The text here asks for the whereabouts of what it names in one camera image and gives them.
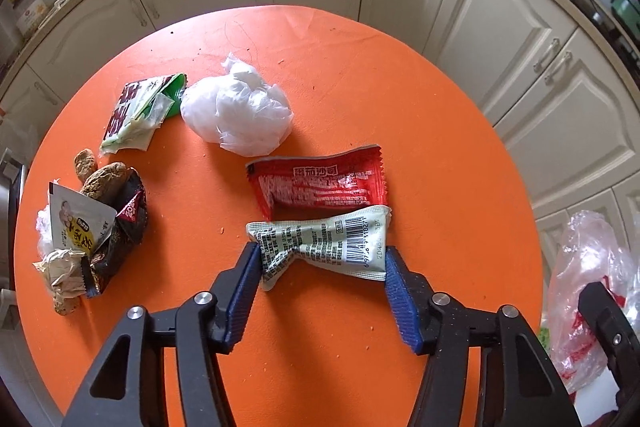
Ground black snack wrapper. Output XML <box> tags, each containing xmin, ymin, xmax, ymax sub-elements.
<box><xmin>84</xmin><ymin>166</ymin><xmax>149</xmax><ymax>298</ymax></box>

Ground cream base cabinets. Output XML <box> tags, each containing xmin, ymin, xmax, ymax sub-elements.
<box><xmin>1</xmin><ymin>0</ymin><xmax>639</xmax><ymax>260</ymax></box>

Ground crumpled beige paper wrapper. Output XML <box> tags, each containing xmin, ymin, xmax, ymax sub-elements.
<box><xmin>34</xmin><ymin>248</ymin><xmax>88</xmax><ymax>317</ymax></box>

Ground brown food lump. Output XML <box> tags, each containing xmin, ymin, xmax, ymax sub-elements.
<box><xmin>80</xmin><ymin>161</ymin><xmax>130</xmax><ymax>204</ymax></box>

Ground green appliance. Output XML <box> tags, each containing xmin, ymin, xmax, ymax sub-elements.
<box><xmin>610</xmin><ymin>0</ymin><xmax>640</xmax><ymax>40</ymax></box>

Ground green white snack wrapper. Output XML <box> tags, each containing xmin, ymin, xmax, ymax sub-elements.
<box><xmin>100</xmin><ymin>72</ymin><xmax>188</xmax><ymax>155</ymax></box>

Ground brown food piece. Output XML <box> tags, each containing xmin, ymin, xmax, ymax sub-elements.
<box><xmin>74</xmin><ymin>148</ymin><xmax>98</xmax><ymax>183</ymax></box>

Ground white red checkered wrapper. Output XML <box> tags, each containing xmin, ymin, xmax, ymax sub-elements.
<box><xmin>246</xmin><ymin>205</ymin><xmax>392</xmax><ymax>291</ymax></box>

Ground white plastic bag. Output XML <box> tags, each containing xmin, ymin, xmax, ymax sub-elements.
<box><xmin>180</xmin><ymin>54</ymin><xmax>294</xmax><ymax>157</ymax></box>

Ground large glass jar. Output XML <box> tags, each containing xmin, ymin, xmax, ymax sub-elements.
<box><xmin>9</xmin><ymin>0</ymin><xmax>49</xmax><ymax>38</ymax></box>

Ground red ketchup sachet wrapper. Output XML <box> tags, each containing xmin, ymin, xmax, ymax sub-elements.
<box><xmin>245</xmin><ymin>144</ymin><xmax>388</xmax><ymax>220</ymax></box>

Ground white cartoon snack packet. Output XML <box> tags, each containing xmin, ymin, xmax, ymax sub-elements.
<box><xmin>49</xmin><ymin>182</ymin><xmax>116</xmax><ymax>255</ymax></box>

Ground large clear red-print plastic bag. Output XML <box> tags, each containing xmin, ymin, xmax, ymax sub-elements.
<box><xmin>546</xmin><ymin>210</ymin><xmax>639</xmax><ymax>393</ymax></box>

